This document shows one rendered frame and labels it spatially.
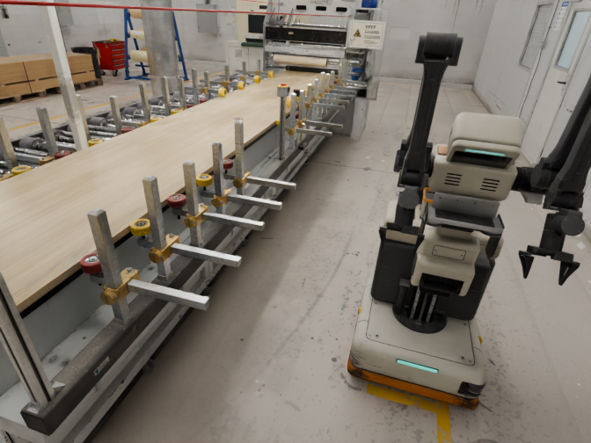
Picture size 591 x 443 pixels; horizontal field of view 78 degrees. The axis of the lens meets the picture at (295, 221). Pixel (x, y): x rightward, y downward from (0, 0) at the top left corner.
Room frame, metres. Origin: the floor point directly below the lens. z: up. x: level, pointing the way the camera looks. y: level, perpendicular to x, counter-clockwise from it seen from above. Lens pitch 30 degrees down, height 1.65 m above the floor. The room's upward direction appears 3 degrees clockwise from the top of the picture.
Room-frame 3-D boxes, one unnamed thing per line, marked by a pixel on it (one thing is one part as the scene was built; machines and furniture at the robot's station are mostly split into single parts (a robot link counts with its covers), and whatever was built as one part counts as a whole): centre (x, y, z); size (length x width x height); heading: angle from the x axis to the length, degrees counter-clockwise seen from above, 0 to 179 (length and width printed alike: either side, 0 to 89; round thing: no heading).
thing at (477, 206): (1.20, -0.61, 0.99); 0.28 x 0.16 x 0.22; 75
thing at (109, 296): (0.93, 0.57, 0.83); 0.14 x 0.06 x 0.05; 165
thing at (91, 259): (0.98, 0.67, 0.85); 0.08 x 0.08 x 0.11
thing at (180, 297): (0.93, 0.48, 0.83); 0.43 x 0.03 x 0.04; 75
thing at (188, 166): (1.40, 0.45, 0.87); 0.04 x 0.04 x 0.48; 75
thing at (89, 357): (3.03, 0.02, 0.67); 5.11 x 0.08 x 0.10; 165
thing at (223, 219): (1.41, 0.35, 0.84); 0.43 x 0.03 x 0.04; 75
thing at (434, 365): (1.48, -0.69, 0.16); 0.67 x 0.64 x 0.25; 165
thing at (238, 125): (1.88, 0.32, 0.92); 0.04 x 0.04 x 0.48; 75
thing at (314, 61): (5.75, -0.14, 1.05); 1.43 x 0.12 x 0.12; 75
